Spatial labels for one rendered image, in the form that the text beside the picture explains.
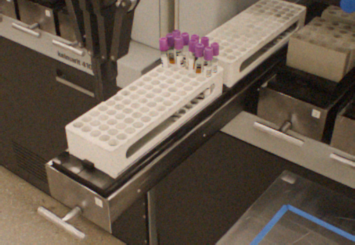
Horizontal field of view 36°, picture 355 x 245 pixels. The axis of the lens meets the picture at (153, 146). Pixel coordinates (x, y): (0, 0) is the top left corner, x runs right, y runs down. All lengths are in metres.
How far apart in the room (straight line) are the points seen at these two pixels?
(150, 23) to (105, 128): 0.48
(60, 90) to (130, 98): 0.62
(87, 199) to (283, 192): 0.29
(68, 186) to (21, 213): 1.12
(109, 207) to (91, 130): 0.12
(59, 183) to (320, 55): 0.52
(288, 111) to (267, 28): 0.18
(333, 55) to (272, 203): 0.36
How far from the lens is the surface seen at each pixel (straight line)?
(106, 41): 0.74
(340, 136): 1.01
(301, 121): 1.03
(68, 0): 0.76
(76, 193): 0.84
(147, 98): 0.89
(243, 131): 1.11
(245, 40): 1.08
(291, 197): 0.79
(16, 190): 2.06
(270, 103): 1.04
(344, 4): 0.96
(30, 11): 1.44
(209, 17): 1.16
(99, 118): 0.86
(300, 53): 1.06
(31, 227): 1.91
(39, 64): 1.51
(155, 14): 1.25
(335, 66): 1.04
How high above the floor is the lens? 1.35
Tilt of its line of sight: 39 degrees down
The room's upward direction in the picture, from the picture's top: 2 degrees counter-clockwise
